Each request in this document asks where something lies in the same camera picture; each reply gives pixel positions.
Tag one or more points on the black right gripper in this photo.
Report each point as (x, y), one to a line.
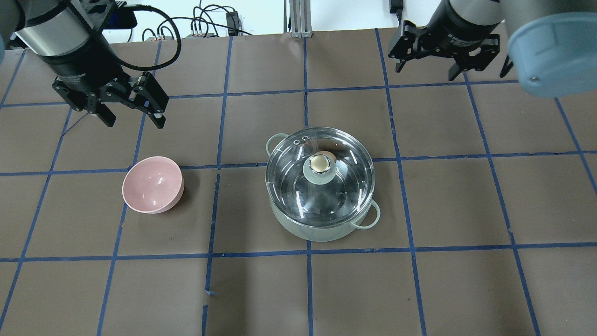
(451, 29)

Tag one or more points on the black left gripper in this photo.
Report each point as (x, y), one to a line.
(84, 59)

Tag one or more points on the glass pot lid with knob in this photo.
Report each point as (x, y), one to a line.
(319, 177)

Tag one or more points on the beige egg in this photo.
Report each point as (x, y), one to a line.
(329, 154)

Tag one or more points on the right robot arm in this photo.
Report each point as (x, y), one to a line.
(551, 43)

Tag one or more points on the pale green electric pot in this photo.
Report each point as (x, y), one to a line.
(326, 228)

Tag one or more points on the pink bowl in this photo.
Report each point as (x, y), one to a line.
(153, 185)

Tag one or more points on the aluminium frame post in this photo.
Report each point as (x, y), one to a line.
(299, 15)

